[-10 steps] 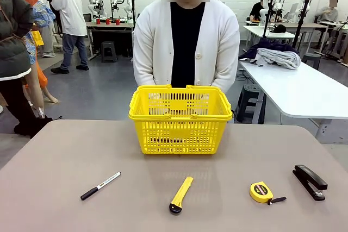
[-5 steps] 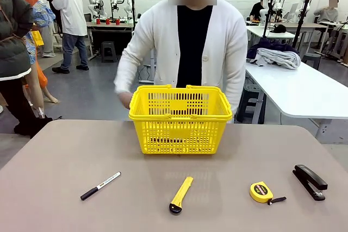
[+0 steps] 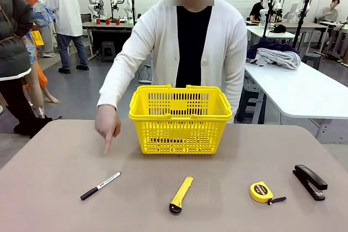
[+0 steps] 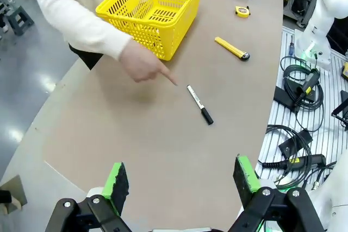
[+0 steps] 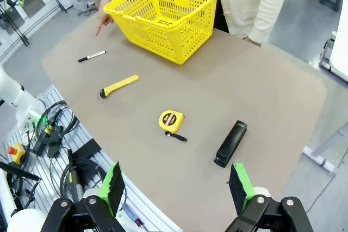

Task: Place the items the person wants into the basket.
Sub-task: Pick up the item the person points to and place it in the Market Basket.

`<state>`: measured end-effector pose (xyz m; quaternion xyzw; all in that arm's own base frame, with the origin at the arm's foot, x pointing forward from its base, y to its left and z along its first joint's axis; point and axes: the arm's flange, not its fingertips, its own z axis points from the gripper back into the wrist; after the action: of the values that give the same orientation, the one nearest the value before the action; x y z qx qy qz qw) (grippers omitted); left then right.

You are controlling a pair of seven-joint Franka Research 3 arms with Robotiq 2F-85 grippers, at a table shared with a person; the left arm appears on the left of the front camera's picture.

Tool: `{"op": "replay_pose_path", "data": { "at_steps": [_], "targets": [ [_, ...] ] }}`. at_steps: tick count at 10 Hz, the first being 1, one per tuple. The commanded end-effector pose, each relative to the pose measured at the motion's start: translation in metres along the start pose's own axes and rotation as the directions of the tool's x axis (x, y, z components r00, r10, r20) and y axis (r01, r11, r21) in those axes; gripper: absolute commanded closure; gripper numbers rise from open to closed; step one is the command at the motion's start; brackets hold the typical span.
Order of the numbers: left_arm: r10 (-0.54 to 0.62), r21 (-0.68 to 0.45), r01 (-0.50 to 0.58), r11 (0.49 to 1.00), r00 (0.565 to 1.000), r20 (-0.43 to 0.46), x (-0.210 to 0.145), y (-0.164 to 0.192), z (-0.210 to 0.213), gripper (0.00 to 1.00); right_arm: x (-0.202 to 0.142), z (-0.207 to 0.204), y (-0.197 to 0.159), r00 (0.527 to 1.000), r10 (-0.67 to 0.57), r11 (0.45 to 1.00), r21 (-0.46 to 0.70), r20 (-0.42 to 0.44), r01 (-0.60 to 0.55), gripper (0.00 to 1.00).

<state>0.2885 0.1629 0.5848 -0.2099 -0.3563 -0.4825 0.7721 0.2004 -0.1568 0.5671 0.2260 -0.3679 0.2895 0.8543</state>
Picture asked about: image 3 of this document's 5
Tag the black stool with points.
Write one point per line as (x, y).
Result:
(250, 99)

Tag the yellow plastic shopping basket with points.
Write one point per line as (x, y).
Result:
(179, 133)

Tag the mannequin in orange blue clothes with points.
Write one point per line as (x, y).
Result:
(40, 14)

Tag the person's right hand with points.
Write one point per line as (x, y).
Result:
(107, 123)

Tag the person in dark puffer jacket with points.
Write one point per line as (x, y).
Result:
(13, 39)

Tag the grey plastic stool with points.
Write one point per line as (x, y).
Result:
(312, 59)
(108, 51)

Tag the person's right forearm white sleeve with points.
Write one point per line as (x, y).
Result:
(117, 80)

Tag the yellow tape measure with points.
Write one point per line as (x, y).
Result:
(259, 192)

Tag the large white table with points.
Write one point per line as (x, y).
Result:
(299, 93)

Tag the black tripod stand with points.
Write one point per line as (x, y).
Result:
(301, 22)
(269, 14)

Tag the black office chair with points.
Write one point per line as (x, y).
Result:
(85, 18)

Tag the seated person in grey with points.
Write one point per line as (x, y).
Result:
(327, 13)

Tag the small white table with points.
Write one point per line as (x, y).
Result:
(263, 32)

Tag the pile of clothes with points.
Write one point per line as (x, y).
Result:
(272, 44)

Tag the yellow bag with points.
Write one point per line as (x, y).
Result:
(37, 37)

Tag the yellow black utility knife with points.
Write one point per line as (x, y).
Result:
(180, 195)

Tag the brown background table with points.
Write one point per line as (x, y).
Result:
(307, 27)

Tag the seated person in black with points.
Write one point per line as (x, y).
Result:
(256, 10)

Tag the black bag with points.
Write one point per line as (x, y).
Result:
(279, 28)

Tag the dark background table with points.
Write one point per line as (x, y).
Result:
(108, 29)

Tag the person in white cardigan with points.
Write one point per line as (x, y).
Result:
(160, 39)

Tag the black white marker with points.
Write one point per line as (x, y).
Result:
(100, 185)

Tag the grey white garment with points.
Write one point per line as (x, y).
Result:
(280, 56)

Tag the person's left forearm white sleeve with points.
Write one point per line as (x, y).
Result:
(236, 80)

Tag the red cup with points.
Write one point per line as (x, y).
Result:
(108, 21)
(117, 22)
(98, 21)

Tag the person in white lab coat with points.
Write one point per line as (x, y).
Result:
(65, 12)

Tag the black stapler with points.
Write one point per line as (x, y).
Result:
(310, 179)

